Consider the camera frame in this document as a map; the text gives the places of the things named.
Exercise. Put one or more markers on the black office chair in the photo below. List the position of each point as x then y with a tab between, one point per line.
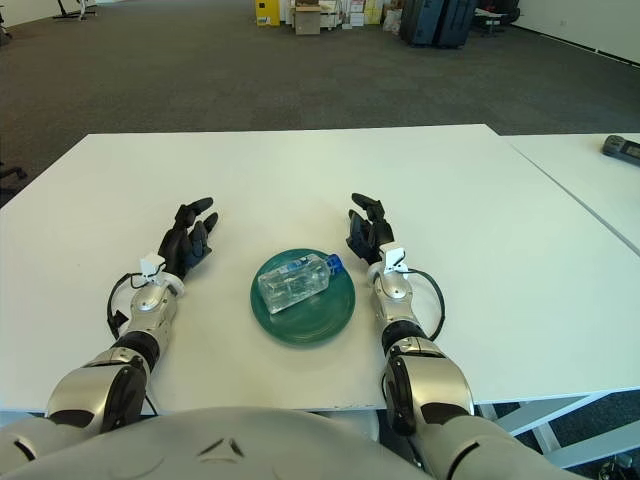
10	171

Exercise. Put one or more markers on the dark blue hard case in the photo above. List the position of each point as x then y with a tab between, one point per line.
456	23

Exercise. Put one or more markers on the black handheld device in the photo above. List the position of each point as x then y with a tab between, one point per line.
622	149

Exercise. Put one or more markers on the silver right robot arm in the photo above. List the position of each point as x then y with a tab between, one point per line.
395	290

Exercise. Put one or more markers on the brown cardboard box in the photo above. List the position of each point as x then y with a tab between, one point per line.
307	22

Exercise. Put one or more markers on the white table frame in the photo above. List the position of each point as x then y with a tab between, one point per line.
520	417

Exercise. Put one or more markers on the white box stack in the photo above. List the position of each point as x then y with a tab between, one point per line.
357	15

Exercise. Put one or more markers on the pale yellow carton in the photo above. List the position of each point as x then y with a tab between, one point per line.
374	11

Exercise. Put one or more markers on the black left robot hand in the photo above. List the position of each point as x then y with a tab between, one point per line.
181	245

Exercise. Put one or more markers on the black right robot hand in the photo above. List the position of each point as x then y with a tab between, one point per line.
372	232

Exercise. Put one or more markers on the black hard case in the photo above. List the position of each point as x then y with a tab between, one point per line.
420	23

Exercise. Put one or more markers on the white plastic bag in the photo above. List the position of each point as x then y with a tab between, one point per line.
392	21

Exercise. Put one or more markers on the green round plate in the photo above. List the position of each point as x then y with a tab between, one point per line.
320	325

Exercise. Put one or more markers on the black floor stand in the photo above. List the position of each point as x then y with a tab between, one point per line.
75	11

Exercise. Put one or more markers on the clear bottle with blue cap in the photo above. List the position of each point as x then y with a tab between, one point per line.
295	285

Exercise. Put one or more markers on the yellow box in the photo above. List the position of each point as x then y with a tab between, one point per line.
267	12

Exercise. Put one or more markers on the black chair with white seat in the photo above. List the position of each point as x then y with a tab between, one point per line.
495	17

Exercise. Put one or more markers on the grey robot torso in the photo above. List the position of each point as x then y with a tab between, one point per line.
225	440

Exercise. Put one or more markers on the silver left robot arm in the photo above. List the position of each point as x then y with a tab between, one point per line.
145	305

